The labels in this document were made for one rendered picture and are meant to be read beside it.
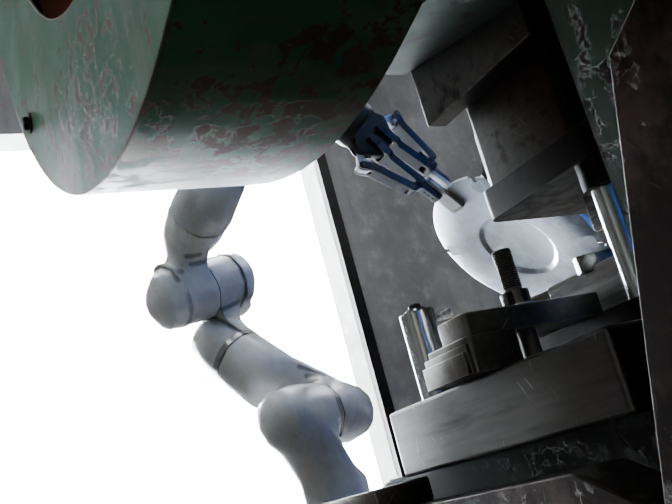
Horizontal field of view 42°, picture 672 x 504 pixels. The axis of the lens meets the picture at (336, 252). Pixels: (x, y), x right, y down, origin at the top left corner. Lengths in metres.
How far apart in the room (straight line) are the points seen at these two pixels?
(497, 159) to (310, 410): 0.64
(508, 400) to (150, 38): 0.37
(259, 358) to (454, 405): 0.81
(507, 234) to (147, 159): 0.80
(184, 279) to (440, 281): 5.11
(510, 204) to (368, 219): 5.62
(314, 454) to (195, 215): 0.44
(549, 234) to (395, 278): 5.07
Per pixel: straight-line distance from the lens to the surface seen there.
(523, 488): 0.63
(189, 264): 1.56
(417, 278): 6.48
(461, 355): 0.68
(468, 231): 1.40
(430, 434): 0.78
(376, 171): 1.31
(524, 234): 1.36
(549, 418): 0.66
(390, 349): 6.17
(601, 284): 0.81
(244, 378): 1.52
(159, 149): 0.67
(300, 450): 1.41
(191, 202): 1.50
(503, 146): 0.89
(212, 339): 1.58
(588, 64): 0.64
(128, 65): 0.64
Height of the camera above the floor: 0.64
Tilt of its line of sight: 15 degrees up
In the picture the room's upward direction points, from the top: 15 degrees counter-clockwise
